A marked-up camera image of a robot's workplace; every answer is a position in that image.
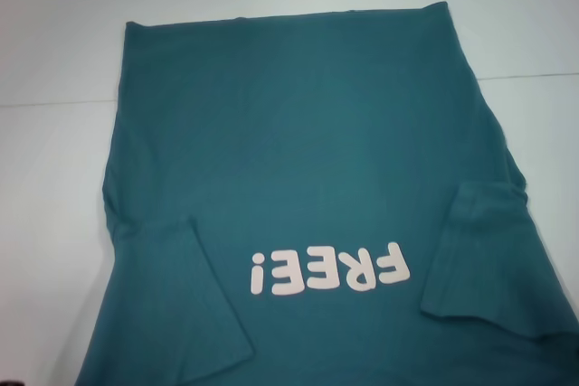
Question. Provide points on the teal t-shirt with FREE print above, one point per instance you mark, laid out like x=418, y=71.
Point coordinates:
x=289, y=155

